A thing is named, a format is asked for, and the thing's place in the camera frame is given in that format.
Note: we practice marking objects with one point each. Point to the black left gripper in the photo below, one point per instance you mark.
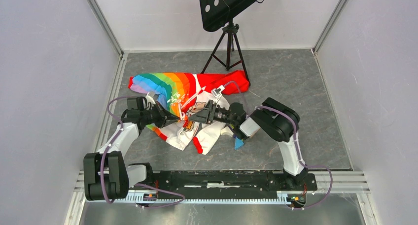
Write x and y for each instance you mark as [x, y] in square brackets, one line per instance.
[162, 113]

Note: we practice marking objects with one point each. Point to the blue triangular block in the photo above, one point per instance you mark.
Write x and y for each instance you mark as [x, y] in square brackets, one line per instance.
[238, 143]

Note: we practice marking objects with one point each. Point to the rainbow cartoon zip jacket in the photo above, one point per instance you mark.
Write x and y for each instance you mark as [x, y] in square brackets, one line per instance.
[184, 94]

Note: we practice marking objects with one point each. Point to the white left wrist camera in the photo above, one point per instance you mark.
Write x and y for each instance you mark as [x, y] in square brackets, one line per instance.
[150, 101]

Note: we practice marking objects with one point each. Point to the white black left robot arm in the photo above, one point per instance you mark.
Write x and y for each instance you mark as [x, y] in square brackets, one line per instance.
[106, 177]

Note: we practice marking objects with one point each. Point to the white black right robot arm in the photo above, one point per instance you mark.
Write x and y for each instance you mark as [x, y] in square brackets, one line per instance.
[278, 121]

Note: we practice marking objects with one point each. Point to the black music stand tripod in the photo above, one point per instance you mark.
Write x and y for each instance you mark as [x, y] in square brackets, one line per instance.
[219, 15]

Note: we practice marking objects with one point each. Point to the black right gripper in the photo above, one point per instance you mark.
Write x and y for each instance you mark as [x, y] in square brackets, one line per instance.
[207, 113]

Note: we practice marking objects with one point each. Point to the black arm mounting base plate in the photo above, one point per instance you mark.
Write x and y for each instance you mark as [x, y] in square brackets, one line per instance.
[223, 184]

